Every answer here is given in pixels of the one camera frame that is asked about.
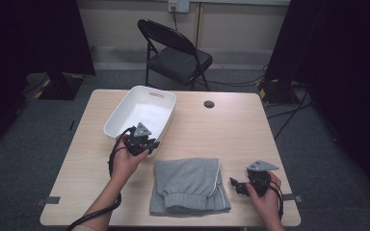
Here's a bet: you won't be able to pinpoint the black curtain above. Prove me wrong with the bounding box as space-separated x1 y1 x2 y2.
264 0 370 206
0 0 96 162

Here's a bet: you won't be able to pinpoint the black plugged-in wall cable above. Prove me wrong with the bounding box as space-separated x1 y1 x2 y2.
172 7 179 32

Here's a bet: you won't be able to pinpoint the right hand-held gripper cable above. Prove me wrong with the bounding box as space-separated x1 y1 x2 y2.
269 180 286 221

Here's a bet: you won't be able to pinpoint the beige wall conduit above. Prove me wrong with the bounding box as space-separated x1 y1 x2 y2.
194 2 204 50

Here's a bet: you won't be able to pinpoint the grey tape marker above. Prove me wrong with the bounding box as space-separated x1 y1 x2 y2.
35 195 62 207
283 192 304 203

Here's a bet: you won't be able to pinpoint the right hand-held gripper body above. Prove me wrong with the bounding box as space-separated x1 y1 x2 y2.
245 159 280 197

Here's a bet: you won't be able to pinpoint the hand-held gripper cable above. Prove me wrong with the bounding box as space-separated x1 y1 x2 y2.
269 180 286 221
66 126 137 231

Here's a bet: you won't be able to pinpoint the person's right hand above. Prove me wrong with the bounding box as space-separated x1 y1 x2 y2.
245 170 284 226

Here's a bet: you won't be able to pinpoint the left hand-held gripper cable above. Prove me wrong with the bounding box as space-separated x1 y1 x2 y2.
66 126 137 231

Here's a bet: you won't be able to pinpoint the black stand base striped tape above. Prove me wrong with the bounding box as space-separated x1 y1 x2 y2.
25 71 87 101
255 78 304 106

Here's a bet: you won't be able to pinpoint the white wall socket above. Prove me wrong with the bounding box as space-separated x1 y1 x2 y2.
168 0 191 14

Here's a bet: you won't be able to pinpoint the black folding chair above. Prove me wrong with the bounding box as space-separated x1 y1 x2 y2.
137 18 214 92

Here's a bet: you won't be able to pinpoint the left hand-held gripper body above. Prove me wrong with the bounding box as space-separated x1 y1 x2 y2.
122 121 154 158

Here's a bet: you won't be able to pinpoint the black floor cable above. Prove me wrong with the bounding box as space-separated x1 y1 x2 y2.
265 90 314 141
201 64 268 89

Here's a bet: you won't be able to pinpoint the grey shorts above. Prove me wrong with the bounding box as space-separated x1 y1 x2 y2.
148 156 232 218

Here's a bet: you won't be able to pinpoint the white plastic basket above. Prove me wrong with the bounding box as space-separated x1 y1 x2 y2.
103 85 178 159

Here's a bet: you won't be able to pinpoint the person's left hand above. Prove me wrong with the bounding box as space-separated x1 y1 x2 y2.
110 134 151 188

